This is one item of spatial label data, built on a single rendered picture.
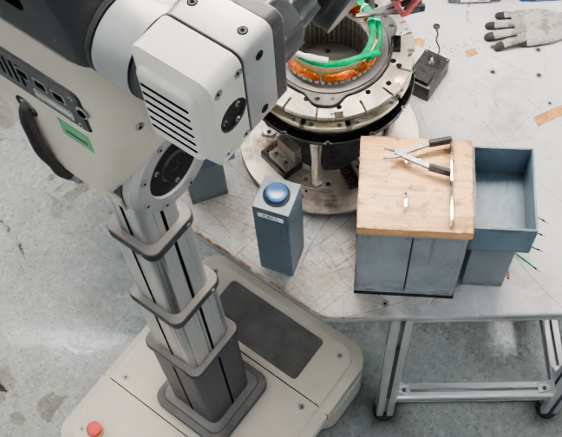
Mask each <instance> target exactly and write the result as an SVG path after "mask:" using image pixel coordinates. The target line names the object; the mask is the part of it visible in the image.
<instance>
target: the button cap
mask: <svg viewBox="0 0 562 437"><path fill-rule="evenodd" d="M287 196H288V192H287V189H286V187H285V186H284V185H282V184H279V183H274V184H271V185H269V186H268V187H267V188H266V190H265V197H266V199H267V200H268V201H269V202H270V203H272V204H281V203H283V202H285V200H286V199H287Z"/></svg>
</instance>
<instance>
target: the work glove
mask: <svg viewBox="0 0 562 437"><path fill-rule="evenodd" d="M494 16H495V18H497V19H510V20H500V21H493V22H488V23H486V24H485V28H486V29H500V30H496V31H492V32H488V33H486V34H485V35H484V40H485V41H488V42H489V41H493V40H498V39H501V38H507V39H505V40H503V41H500V42H497V43H495V44H494V46H493V50H494V51H500V50H503V49H505V48H508V47H511V46H514V45H518V46H519V47H533V46H539V45H544V44H548V43H552V42H557V41H560V40H562V12H556V11H553V10H546V9H538V8H532V9H523V10H516V11H501V12H497V13H496V14H495V15H494ZM508 37H509V38H508Z"/></svg>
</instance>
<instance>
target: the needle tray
mask: <svg viewBox="0 0 562 437"><path fill-rule="evenodd" d="M187 190H188V192H189V195H190V198H191V201H192V203H193V205H194V204H197V203H199V202H202V201H205V200H208V199H212V198H216V197H218V196H221V195H224V194H227V193H228V188H227V184H226V179H225V170H224V166H223V165H219V164H217V163H214V162H212V161H210V160H208V159H205V160H204V162H203V164H202V166H201V168H200V170H199V172H198V174H197V175H196V177H195V179H194V180H193V183H192V184H191V185H190V186H189V187H188V188H187Z"/></svg>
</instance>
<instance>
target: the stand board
mask: <svg viewBox="0 0 562 437"><path fill-rule="evenodd" d="M429 140H432V139H417V138H397V137H377V136H361V143H360V161H359V180H358V197H357V215H356V234H368V235H384V236H402V237H418V238H451V239H467V240H472V239H473V236H474V184H473V142H472V141H471V140H453V183H454V227H453V230H450V229H449V176H446V175H441V174H438V173H432V172H430V171H429V170H428V169H426V168H424V167H422V166H418V165H416V164H414V163H412V162H410V161H408V167H407V168H404V159H403V158H399V159H385V160H384V159H383V157H386V156H390V155H395V153H394V152H390V151H387V150H384V148H385V147H388V148H394V149H399V150H403V149H405V148H409V147H413V146H416V145H419V144H421V143H424V142H426V141H429ZM408 155H410V156H412V157H415V158H417V159H423V161H424V162H426V163H429V164H430V163H432V164H436V165H438V166H444V167H448V168H449V144H447V145H443V146H438V147H426V148H423V149H421V150H418V151H415V152H412V153H408ZM405 192H407V193H408V199H407V211H406V212H403V197H404V193H405Z"/></svg>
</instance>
